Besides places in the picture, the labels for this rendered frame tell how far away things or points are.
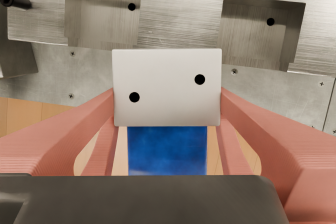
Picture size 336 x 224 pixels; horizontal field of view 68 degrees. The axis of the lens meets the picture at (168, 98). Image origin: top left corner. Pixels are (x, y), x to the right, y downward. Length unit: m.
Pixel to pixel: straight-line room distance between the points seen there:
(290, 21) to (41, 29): 0.18
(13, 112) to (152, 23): 0.22
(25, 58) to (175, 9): 0.18
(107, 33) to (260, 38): 0.12
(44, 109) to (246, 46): 0.23
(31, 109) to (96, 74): 0.09
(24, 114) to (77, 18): 0.16
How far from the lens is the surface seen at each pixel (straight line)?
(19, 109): 0.34
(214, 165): 0.30
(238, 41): 0.21
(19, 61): 0.29
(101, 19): 0.22
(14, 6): 0.20
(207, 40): 0.18
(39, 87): 0.32
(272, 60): 0.21
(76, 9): 0.21
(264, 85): 0.28
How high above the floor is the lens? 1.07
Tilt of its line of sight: 78 degrees down
